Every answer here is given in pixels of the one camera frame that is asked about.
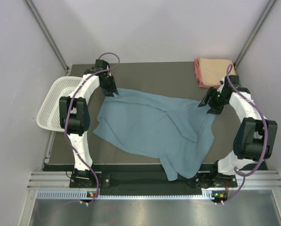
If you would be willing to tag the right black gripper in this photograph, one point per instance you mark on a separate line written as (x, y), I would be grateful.
(215, 109)

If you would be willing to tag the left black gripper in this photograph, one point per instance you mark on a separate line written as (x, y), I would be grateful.
(108, 92)

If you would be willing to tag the blue t shirt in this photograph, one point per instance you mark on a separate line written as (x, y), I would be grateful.
(174, 130)

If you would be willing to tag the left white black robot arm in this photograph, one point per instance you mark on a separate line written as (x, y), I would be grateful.
(75, 120)

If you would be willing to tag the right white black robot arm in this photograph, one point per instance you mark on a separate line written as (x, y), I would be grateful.
(254, 139)

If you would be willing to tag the folded peach t shirt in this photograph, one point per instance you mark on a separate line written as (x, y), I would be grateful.
(212, 71)

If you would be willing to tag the folded pink t shirt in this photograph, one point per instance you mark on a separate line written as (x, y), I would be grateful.
(198, 73)

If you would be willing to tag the white perforated plastic basket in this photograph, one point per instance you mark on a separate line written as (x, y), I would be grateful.
(48, 116)

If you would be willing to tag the left aluminium corner post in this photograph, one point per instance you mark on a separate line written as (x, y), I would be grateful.
(49, 38)

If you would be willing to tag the aluminium corner post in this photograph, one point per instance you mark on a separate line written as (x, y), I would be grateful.
(253, 34)
(49, 38)

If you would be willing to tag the right aluminium corner post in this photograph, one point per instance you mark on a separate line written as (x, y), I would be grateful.
(253, 34)

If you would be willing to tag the slotted grey cable duct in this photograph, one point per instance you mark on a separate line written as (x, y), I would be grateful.
(87, 195)

